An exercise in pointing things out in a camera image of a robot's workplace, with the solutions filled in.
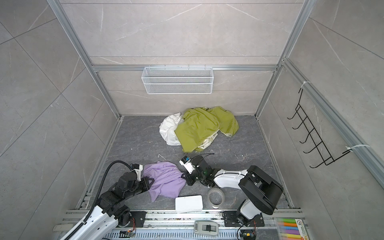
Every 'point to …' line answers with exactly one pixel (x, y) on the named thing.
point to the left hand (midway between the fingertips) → (154, 177)
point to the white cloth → (167, 127)
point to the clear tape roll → (216, 197)
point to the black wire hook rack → (323, 152)
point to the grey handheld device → (206, 227)
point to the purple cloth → (168, 181)
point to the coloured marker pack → (290, 228)
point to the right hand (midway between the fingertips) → (182, 174)
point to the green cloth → (199, 124)
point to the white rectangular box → (188, 204)
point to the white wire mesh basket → (178, 80)
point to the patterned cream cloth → (208, 141)
